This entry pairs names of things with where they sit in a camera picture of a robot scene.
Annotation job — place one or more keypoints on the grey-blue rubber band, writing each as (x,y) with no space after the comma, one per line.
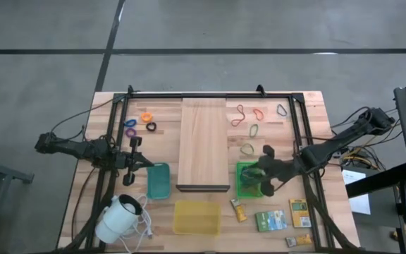
(279,109)

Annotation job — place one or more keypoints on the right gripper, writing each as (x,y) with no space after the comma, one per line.
(280,171)

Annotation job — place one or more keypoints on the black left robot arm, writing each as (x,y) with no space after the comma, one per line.
(69,146)

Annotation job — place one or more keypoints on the white paper sheet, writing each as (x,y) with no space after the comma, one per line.
(359,204)

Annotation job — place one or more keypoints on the yellow crayon box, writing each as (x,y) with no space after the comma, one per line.
(239,211)
(301,240)

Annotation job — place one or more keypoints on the bright green plastic basket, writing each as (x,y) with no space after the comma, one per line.
(249,192)

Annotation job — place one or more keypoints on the black frame clamp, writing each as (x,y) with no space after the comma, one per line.
(260,90)
(130,90)

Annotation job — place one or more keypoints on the yellow translucent plastic bin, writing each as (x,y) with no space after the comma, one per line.
(196,217)

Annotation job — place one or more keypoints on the green card box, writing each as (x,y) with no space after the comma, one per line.
(270,221)

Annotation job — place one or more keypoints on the white cylindrical device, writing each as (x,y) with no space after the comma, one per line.
(116,220)

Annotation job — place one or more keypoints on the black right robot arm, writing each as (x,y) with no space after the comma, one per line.
(337,143)

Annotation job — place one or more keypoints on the yellow box with barcode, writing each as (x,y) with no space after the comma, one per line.
(300,215)

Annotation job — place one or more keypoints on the yellow-green rubber band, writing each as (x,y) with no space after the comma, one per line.
(241,150)

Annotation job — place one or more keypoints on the black metal beam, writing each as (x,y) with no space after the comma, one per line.
(375,180)

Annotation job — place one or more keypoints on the teal plastic basket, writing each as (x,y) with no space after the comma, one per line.
(158,183)

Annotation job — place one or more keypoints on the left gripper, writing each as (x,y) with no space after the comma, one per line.
(122,160)

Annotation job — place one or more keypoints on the wooden shelf with black frame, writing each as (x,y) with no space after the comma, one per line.
(203,141)

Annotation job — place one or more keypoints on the green rubber band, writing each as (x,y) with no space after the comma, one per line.
(251,132)

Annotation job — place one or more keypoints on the small orange rubber band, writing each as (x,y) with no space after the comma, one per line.
(258,114)

